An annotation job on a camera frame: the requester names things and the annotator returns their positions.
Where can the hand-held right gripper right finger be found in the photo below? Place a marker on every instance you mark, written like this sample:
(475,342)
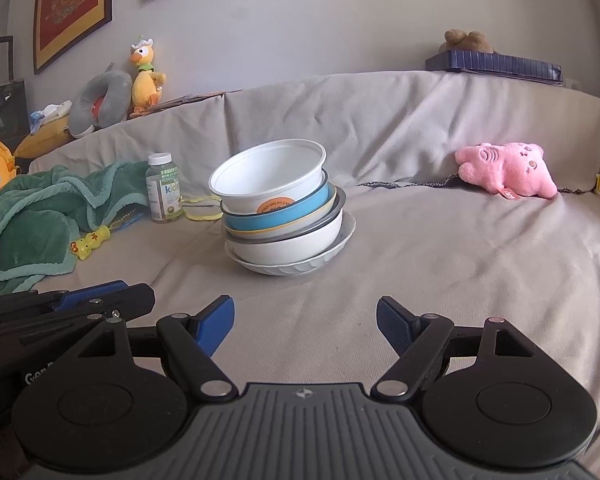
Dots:
(394,322)

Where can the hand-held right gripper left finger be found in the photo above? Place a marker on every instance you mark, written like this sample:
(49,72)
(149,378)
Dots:
(217,322)

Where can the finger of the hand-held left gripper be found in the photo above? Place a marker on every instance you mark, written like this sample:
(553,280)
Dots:
(30,337)
(90,295)

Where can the white scalloped plate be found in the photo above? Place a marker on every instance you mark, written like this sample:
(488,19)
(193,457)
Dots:
(290,270)

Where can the stainless steel bowl white exterior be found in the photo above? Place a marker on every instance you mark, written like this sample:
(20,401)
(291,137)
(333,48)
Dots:
(280,252)

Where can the white bowl with gold rim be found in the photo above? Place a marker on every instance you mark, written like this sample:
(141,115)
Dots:
(250,233)

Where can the blue enamel bowl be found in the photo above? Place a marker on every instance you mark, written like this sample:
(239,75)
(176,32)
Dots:
(280,217)

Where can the white plastic bowl orange label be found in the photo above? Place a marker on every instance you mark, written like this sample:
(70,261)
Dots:
(270,175)

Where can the small yellow toy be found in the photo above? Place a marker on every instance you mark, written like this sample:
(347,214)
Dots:
(87,245)

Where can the beige covered sofa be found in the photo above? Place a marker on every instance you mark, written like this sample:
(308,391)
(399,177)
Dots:
(430,260)

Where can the blue plastic item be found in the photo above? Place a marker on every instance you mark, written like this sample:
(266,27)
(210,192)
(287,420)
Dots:
(130,221)

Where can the green blanket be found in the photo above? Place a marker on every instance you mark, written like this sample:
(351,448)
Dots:
(30,220)

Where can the clear vitamin bottle white cap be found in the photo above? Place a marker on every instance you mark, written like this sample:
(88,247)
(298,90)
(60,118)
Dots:
(164,195)

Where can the yellow cushion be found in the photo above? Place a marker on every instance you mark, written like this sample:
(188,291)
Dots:
(45,140)

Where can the white crumpled tissue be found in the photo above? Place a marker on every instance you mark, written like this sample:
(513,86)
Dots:
(52,111)

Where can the pink plush toy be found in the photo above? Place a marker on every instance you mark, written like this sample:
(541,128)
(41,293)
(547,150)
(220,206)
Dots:
(510,170)

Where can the grey neck pillow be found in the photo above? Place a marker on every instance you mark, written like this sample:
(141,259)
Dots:
(112,95)

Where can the orange patterned book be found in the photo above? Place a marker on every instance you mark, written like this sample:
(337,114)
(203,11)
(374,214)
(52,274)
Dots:
(180,102)

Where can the yellow duck plush toy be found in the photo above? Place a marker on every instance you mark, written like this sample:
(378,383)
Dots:
(146,85)

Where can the dark blue box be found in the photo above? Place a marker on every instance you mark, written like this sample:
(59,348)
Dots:
(500,66)

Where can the brown plush toy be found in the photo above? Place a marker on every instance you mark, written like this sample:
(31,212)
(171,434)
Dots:
(467,40)

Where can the red picture with yellow frame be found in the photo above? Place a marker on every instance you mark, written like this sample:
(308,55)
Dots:
(70,5)

